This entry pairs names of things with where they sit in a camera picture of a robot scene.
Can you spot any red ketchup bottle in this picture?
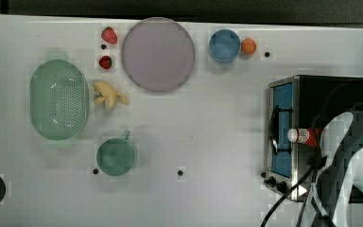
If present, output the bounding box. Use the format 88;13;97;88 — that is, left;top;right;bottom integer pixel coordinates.
287;128;322;147

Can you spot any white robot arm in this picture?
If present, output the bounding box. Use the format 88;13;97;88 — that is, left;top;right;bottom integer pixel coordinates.
301;112;363;227

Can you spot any black steel toaster oven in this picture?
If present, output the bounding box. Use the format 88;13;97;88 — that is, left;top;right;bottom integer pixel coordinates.
263;75;363;202

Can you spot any lilac round plate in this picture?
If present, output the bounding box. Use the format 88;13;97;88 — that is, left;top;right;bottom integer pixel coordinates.
121;17;195;92

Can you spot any green mug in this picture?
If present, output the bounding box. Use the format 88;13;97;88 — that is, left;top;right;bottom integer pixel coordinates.
96;131;135;176

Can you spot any blue cup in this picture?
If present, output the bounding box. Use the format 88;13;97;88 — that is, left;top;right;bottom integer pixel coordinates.
208;29;241;62

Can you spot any yellow banana bunch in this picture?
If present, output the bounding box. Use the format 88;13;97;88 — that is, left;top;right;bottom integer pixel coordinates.
93;80;130;110

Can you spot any lower red strawberry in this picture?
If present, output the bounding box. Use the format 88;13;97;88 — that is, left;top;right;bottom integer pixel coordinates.
99;56;112;69

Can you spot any red strawberry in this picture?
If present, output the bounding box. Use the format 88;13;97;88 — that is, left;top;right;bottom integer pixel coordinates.
99;56;112;69
101;26;118;44

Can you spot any orange fruit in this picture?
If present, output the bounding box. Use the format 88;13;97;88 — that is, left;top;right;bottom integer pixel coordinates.
241;38;257;55

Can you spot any upper red strawberry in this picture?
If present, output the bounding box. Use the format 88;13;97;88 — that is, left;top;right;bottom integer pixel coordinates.
101;26;118;44

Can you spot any green perforated colander basket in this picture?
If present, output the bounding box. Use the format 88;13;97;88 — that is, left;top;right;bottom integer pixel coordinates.
29;53;89;141

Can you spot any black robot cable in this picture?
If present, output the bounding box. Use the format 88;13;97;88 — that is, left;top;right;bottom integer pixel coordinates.
260;77;363;227

